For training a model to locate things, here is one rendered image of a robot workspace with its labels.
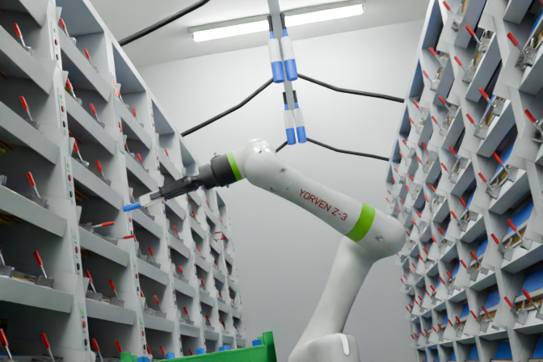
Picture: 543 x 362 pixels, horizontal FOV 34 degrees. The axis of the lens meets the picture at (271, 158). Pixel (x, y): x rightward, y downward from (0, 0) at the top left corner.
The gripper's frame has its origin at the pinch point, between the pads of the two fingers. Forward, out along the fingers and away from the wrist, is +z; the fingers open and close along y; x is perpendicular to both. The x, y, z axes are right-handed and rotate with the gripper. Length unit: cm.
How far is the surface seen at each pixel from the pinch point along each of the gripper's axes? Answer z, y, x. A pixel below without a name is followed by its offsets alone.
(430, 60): -115, -96, -36
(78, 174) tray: 13.2, 25.4, -7.5
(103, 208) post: 19.6, -25.1, -8.9
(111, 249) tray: 16.6, -2.4, 9.6
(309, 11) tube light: -103, -325, -164
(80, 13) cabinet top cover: 3, -7, -69
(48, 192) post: 17.8, 44.9, -0.1
